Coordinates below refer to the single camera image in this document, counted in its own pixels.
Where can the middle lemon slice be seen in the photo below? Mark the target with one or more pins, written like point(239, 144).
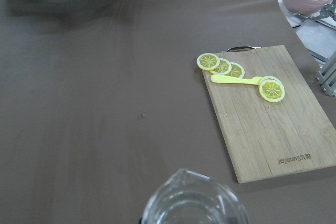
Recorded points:
point(223, 68)

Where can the clear glass measuring cup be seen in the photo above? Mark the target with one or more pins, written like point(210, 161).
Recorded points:
point(190, 197)

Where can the yellow plastic knife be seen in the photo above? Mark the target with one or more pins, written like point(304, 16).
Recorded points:
point(216, 78)

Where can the bamboo cutting board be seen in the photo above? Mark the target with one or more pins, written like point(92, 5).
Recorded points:
point(266, 139)

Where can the aluminium frame post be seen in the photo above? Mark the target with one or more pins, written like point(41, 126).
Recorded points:
point(326, 77)

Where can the lemon slice on knife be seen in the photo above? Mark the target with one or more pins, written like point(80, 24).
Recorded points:
point(271, 89)

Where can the outer lemon slice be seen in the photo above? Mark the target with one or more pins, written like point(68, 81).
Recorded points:
point(207, 61)

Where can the inner lemon slice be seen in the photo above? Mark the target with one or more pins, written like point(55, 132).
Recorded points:
point(236, 71)

